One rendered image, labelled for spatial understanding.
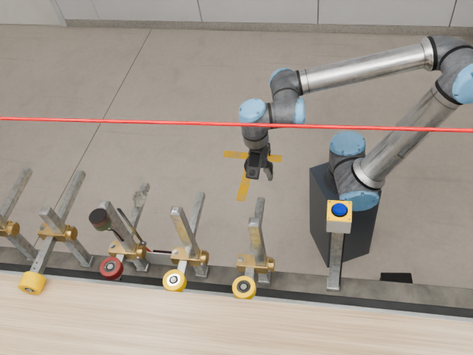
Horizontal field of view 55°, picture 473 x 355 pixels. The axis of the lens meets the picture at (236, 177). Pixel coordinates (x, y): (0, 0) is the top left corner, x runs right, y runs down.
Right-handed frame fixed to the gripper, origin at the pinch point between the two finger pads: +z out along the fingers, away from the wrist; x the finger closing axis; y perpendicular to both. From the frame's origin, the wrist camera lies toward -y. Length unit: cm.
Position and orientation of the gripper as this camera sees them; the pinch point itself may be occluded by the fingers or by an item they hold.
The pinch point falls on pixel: (260, 179)
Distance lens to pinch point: 177.4
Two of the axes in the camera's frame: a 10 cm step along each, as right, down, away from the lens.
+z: 1.3, 6.0, 7.9
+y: 2.3, -7.9, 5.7
